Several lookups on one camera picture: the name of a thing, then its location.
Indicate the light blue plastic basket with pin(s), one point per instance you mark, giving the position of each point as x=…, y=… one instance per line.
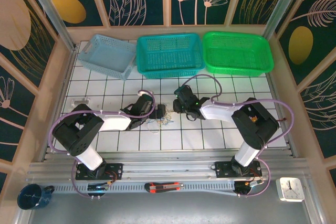
x=107, y=58

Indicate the teal plastic basket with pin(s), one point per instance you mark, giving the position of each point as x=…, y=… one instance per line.
x=170, y=56

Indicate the orange black utility knife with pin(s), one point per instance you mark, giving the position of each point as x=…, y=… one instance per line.
x=164, y=187

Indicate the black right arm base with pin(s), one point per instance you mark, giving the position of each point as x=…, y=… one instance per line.
x=223, y=169

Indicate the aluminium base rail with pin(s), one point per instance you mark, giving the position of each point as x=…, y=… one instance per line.
x=168, y=166

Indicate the aluminium frame post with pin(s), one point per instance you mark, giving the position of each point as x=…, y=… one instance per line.
x=282, y=3
x=50, y=9

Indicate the white square clock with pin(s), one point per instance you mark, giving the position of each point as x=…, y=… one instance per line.
x=290, y=189

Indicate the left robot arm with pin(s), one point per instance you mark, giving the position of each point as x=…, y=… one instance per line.
x=78, y=129

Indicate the dark blue mug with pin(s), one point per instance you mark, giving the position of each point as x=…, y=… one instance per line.
x=31, y=197

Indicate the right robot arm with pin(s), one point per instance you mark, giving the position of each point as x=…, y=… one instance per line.
x=252, y=129

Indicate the black power connector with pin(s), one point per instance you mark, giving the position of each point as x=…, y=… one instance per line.
x=241, y=188
x=97, y=187

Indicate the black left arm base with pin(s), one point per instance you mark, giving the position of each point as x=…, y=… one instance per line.
x=115, y=170

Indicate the green plastic basket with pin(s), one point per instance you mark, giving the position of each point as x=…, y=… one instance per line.
x=236, y=53

